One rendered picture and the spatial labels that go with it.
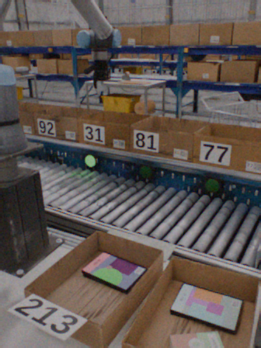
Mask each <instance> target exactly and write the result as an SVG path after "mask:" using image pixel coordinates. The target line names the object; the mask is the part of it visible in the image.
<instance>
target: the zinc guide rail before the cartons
mask: <svg viewBox="0 0 261 348"><path fill-rule="evenodd" d="M25 135H26V138H27V139H31V140H35V141H37V140H40V141H47V142H51V143H56V144H63V145H67V146H72V147H76V148H84V149H88V150H93V151H101V152H105V153H109V154H118V155H126V156H130V157H134V158H142V159H146V160H150V161H155V162H162V163H166V164H171V165H179V166H183V167H187V168H191V169H199V170H204V171H208V172H216V173H220V174H224V175H228V176H236V177H240V178H244V179H251V180H256V181H261V176H260V175H255V174H250V173H246V172H238V171H234V170H230V169H221V168H217V167H213V166H208V165H201V164H196V163H191V162H184V161H179V160H174V159H169V158H161V157H157V156H153V155H144V154H139V153H131V152H126V151H118V150H113V149H108V148H101V147H96V146H92V145H87V144H79V143H75V142H70V141H62V140H58V139H53V138H45V137H37V136H32V135H28V134H25Z"/></svg>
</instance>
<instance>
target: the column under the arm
mask: <svg viewBox="0 0 261 348"><path fill-rule="evenodd" d="M18 171H19V175H18V176H17V177H16V178H15V179H11V180H7V181H0V270H1V271H3V272H6V273H9V274H10V275H13V276H14V277H18V278H20V279H21V278H22V277H24V275H25V274H26V273H28V272H30V271H31V270H32V269H33V268H34V267H36V266H37V264H38V263H40V262H41V261H42V260H44V259H46V258H47V257H48V256H49V255H50V254H51V253H52V252H53V251H54V250H56V249H57V248H58V247H59V246H61V245H63V244H64V243H65V240H64V239H61V238H56V237H54V236H50V235H48V231H47V221H46V215H45V209H44V198H43V187H42V181H41V176H40V170H36V169H29V168H26V167H22V166H18Z"/></svg>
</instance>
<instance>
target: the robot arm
mask: <svg viewBox="0 0 261 348"><path fill-rule="evenodd" d="M70 2H71V3H72V4H73V6H74V7H75V8H76V9H77V10H78V11H79V12H80V15H81V16H82V18H83V19H84V20H85V21H86V22H87V24H88V25H89V26H90V27H91V30H81V31H79V33H78V36H77V41H78V45H79V46H80V47H81V48H84V49H87V48H92V59H94V62H96V63H95V64H94V65H93V66H91V67H89V68H86V69H85V70H84V73H85V75H89V74H90V73H92V71H93V70H94V71H93V76H92V78H93V80H92V81H93V85H94V89H95V91H96V93H97V95H98V96H100V94H101V92H102V91H104V90H107V86H106V85H104V80H108V79H111V70H108V63H109V62H110V61H109V60H106V59H107V58H108V57H107V48H117V47H119V46H120V41H121V35H120V31H119V30H117V29H114V28H113V27H112V26H111V25H110V24H109V23H108V21H107V20H106V18H105V16H104V15H103V14H102V12H101V11H100V10H99V8H98V5H97V4H96V3H95V1H94V0H70ZM11 3H12V0H0V30H1V28H2V25H3V23H4V21H5V17H6V14H7V12H8V10H9V7H10V5H11ZM27 147H28V140H27V138H26V135H25V134H24V132H23V129H22V128H21V126H20V124H19V105H18V98H17V91H16V79H15V76H14V71H13V69H12V68H11V66H9V65H6V64H0V155H1V154H8V153H13V152H16V151H21V150H23V149H25V148H27Z"/></svg>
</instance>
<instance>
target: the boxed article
mask: <svg viewBox="0 0 261 348"><path fill-rule="evenodd" d="M169 344H170V347H171V348H224V347H223V345H222V342H221V339H220V337H219V335H218V332H198V333H187V334H177V335H170V341H169Z"/></svg>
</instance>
